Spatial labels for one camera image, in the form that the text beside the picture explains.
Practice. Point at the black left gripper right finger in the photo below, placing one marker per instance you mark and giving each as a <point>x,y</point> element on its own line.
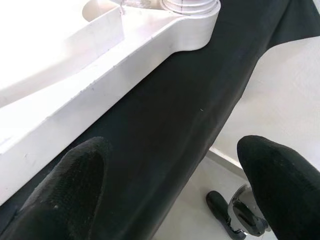
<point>287,195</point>

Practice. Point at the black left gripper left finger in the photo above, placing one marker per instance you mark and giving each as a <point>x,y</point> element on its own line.
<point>75,190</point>

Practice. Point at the white plastic table leg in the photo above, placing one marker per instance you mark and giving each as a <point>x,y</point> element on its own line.
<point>187,6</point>

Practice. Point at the black tablecloth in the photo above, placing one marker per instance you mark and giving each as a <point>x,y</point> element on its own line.
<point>162,125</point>

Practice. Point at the white plastic table top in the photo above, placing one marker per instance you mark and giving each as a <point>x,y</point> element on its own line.
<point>125,50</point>

